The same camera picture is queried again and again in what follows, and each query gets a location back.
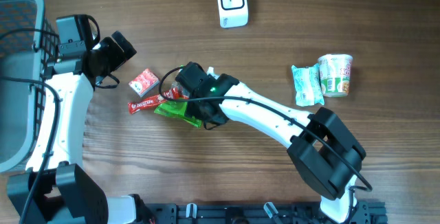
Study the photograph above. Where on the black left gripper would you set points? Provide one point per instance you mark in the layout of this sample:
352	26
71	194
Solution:
119	58

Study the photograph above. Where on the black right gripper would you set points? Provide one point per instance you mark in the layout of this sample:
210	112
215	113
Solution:
193	109

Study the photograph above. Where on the green snack bag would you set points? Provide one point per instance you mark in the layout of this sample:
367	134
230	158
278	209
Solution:
177	109

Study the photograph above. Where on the small red white carton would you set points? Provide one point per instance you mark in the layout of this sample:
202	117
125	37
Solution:
144	82

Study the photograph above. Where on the red coffee stick sachet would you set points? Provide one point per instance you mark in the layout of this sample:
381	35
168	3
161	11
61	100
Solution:
154	101

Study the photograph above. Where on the light blue clear packet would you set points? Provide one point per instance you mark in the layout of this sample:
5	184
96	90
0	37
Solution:
307	86

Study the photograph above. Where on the instant noodle cup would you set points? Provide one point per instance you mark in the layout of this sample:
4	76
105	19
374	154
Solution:
335	73

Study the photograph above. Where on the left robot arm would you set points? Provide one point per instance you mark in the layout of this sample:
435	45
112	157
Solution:
54	187

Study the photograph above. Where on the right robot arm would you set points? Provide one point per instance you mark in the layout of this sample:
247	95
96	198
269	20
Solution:
325	153

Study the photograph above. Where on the grey plastic shopping basket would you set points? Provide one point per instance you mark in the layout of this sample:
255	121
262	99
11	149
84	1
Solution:
28	41

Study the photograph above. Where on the black mounting rail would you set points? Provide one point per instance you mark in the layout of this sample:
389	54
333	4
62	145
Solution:
296	213

